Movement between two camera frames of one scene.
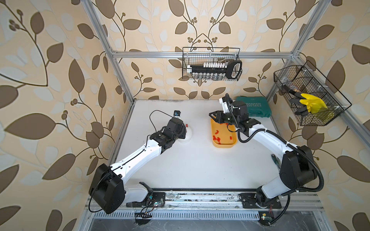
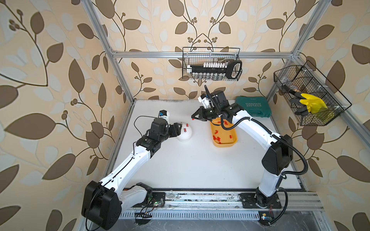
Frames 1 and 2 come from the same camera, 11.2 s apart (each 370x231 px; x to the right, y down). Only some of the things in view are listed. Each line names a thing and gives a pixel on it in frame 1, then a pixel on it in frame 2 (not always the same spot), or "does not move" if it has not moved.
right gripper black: (219, 115) → (202, 115)
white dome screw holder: (189, 135) does not move
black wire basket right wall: (314, 100) does not move
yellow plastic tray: (223, 135) does not move
